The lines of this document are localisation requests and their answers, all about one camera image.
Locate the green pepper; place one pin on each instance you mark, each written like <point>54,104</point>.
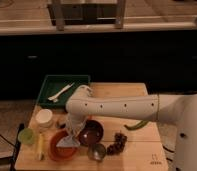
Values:
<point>137,126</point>

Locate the white plastic spatula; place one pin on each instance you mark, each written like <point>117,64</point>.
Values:
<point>54,98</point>

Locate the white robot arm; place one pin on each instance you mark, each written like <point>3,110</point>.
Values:
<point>178,110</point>

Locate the dark brown bowl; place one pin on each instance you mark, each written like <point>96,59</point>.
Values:
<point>92,133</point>

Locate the purple grape bunch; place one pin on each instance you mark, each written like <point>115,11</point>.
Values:
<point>118,146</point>

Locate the green cup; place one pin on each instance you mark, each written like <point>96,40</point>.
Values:
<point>26,136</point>

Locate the green plastic tray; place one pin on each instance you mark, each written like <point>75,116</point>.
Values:
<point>52,84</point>

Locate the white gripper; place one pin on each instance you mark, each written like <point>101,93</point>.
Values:
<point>75,124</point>

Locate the small metal cup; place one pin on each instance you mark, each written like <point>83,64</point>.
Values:
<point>96,152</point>

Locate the wooden chair frame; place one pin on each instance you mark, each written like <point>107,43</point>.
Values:
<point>63,13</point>

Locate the white cup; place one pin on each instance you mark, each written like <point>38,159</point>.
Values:
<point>44,118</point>

